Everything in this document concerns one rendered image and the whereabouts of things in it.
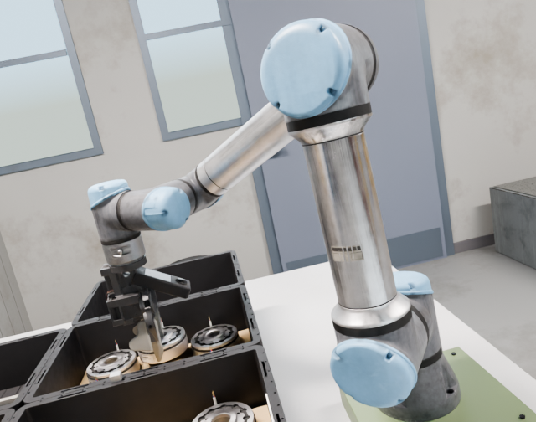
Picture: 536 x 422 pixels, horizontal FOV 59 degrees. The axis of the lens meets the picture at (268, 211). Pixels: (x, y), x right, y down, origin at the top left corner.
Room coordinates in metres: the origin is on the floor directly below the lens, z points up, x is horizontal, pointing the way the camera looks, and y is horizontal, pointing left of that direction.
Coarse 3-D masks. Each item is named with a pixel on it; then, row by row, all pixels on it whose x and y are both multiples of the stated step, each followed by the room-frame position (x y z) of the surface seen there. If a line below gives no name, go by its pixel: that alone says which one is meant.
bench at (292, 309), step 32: (256, 288) 1.58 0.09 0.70; (288, 288) 1.52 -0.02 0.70; (320, 288) 1.47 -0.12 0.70; (256, 320) 1.32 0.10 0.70; (288, 320) 1.28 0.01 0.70; (320, 320) 1.24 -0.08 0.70; (448, 320) 1.09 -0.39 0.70; (288, 352) 1.10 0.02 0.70; (320, 352) 1.07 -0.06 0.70; (480, 352) 0.93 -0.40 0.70; (288, 384) 0.96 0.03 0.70; (320, 384) 0.93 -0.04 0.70; (512, 384) 0.80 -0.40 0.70; (288, 416) 0.85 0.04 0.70; (320, 416) 0.83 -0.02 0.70
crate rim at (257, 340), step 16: (224, 288) 1.02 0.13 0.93; (240, 288) 1.00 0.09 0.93; (160, 304) 1.01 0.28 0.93; (176, 304) 1.00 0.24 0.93; (96, 320) 0.99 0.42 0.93; (64, 336) 0.93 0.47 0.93; (256, 336) 0.76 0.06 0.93; (224, 352) 0.72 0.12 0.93; (48, 368) 0.80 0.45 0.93; (160, 368) 0.71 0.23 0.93; (96, 384) 0.70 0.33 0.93; (32, 400) 0.69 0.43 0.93
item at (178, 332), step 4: (164, 328) 0.97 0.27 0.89; (168, 328) 0.96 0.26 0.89; (172, 328) 0.96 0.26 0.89; (176, 328) 0.96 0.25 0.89; (180, 328) 0.95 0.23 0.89; (176, 332) 0.93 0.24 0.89; (180, 332) 0.93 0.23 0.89; (184, 332) 0.93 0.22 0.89; (172, 336) 0.92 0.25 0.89; (176, 336) 0.92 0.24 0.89; (180, 336) 0.91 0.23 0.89; (168, 340) 0.90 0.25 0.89; (172, 340) 0.91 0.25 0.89; (176, 340) 0.89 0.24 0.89; (180, 340) 0.90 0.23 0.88; (164, 344) 0.89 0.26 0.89; (168, 344) 0.88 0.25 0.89; (172, 344) 0.88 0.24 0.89; (164, 348) 0.88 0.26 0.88; (148, 352) 0.88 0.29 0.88
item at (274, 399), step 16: (240, 352) 0.71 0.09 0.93; (256, 352) 0.70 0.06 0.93; (176, 368) 0.70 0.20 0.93; (112, 384) 0.69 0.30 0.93; (128, 384) 0.69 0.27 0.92; (272, 384) 0.60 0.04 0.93; (48, 400) 0.68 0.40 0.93; (64, 400) 0.68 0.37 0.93; (272, 400) 0.56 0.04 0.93; (16, 416) 0.66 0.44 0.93
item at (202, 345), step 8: (208, 328) 0.98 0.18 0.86; (224, 328) 0.96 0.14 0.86; (232, 328) 0.95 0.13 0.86; (200, 336) 0.95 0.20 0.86; (224, 336) 0.93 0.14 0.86; (232, 336) 0.92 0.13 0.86; (192, 344) 0.92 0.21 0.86; (200, 344) 0.91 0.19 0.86; (208, 344) 0.90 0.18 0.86; (216, 344) 0.89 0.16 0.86; (224, 344) 0.90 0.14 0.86
